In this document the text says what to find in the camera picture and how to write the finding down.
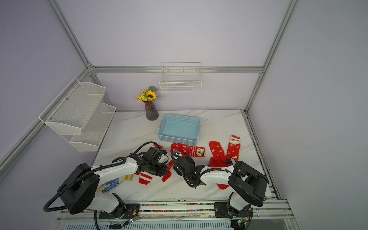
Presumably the red snowflake bear sock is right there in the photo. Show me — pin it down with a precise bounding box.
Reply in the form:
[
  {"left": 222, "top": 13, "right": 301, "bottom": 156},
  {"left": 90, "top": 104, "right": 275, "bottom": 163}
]
[{"left": 170, "top": 143, "right": 205, "bottom": 158}]

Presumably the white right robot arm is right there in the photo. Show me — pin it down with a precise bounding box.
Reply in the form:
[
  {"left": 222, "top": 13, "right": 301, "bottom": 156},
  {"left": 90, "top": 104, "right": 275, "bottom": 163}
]
[{"left": 171, "top": 150, "right": 268, "bottom": 211}]

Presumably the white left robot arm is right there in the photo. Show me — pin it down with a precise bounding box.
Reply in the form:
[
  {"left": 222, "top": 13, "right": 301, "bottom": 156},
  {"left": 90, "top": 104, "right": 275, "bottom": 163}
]
[{"left": 43, "top": 141, "right": 168, "bottom": 218}]

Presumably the light blue plastic basket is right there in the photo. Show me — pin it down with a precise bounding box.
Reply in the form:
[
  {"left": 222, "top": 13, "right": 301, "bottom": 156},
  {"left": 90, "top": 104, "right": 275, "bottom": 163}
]
[{"left": 157, "top": 114, "right": 202, "bottom": 146}]

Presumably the red sock lower right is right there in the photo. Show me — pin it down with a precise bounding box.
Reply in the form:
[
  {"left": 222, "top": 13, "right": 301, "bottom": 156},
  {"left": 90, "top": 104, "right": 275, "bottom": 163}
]
[{"left": 217, "top": 184, "right": 229, "bottom": 190}]

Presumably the dark glass vase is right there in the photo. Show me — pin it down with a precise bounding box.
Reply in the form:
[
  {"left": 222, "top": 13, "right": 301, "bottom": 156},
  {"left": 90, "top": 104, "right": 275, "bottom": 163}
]
[{"left": 144, "top": 101, "right": 159, "bottom": 121}]

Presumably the yellow blue sock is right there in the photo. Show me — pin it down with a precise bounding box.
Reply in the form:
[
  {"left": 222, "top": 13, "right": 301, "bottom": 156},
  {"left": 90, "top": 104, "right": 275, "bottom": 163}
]
[{"left": 96, "top": 174, "right": 133, "bottom": 193}]

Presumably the red santa face sock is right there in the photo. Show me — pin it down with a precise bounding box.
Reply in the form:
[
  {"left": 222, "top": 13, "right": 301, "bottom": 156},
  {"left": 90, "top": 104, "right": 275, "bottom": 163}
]
[{"left": 227, "top": 135, "right": 241, "bottom": 161}]

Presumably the yellow sunflower bouquet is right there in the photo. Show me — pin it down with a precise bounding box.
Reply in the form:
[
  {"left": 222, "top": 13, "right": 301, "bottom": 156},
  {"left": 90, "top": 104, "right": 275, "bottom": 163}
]
[{"left": 137, "top": 86, "right": 159, "bottom": 103}]

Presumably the white mesh lower shelf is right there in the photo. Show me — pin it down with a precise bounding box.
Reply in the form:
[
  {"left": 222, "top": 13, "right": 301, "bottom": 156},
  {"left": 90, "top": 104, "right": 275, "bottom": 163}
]
[{"left": 69, "top": 103, "right": 116, "bottom": 152}]

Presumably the white mesh shelf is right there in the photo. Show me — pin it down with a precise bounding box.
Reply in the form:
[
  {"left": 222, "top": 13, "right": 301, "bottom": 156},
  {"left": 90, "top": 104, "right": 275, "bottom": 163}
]
[
  {"left": 69, "top": 103, "right": 116, "bottom": 152},
  {"left": 39, "top": 78, "right": 105, "bottom": 136}
]

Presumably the white mesh upper shelf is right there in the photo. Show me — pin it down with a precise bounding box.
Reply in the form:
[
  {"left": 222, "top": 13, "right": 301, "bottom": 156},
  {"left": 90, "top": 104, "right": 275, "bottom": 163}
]
[{"left": 39, "top": 78, "right": 105, "bottom": 136}]

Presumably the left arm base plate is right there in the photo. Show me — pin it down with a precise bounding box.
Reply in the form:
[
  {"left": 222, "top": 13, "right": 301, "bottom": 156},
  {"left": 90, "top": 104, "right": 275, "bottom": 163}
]
[{"left": 98, "top": 203, "right": 141, "bottom": 219}]

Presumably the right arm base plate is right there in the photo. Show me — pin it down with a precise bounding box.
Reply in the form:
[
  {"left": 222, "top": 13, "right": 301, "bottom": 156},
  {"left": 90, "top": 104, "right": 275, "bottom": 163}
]
[{"left": 214, "top": 192, "right": 252, "bottom": 219}]

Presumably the white wire wall basket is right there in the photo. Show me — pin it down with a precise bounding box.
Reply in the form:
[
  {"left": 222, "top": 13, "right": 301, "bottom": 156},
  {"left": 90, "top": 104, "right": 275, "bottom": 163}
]
[{"left": 160, "top": 62, "right": 202, "bottom": 93}]

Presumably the aluminium front rail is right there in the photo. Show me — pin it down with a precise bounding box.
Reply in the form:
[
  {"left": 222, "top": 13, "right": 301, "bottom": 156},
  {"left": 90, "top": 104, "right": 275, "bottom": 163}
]
[{"left": 53, "top": 199, "right": 300, "bottom": 230}]

